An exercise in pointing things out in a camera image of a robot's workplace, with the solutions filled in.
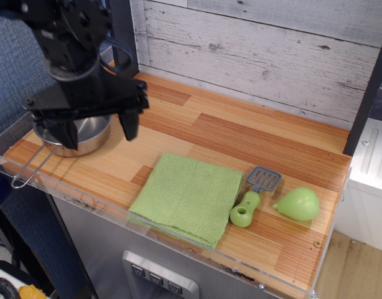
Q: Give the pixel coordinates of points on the white side cabinet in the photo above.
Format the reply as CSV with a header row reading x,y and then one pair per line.
x,y
359,215

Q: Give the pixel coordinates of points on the yellow object at bottom left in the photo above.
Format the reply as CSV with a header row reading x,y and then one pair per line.
x,y
31,292

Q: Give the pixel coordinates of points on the clear acrylic table guard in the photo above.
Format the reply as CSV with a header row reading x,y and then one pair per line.
x,y
275,256

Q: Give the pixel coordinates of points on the dark right shelf post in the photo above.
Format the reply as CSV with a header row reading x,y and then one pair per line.
x,y
367,102

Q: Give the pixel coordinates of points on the green toy pear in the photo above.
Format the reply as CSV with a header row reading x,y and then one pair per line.
x,y
300,204

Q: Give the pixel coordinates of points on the silver button control panel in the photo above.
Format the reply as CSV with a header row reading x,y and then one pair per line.
x,y
148,279

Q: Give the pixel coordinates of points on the dark left shelf post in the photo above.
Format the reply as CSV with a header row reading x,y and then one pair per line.
x,y
123,31

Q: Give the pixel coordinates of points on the green cloth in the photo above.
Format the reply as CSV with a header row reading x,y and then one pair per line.
x,y
190,197

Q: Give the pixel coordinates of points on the steel pan with wire handle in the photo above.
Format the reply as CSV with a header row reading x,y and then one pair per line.
x,y
92,132

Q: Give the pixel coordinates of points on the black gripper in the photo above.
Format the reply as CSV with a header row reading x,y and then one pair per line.
x,y
90,92

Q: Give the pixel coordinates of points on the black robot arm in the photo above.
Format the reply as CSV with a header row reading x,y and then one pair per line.
x,y
86,64

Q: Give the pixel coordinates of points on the green grey toy spatula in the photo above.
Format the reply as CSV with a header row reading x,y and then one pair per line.
x,y
260,179

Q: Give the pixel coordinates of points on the dark shelf post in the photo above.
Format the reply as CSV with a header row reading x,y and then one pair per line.
x,y
123,31
367,102

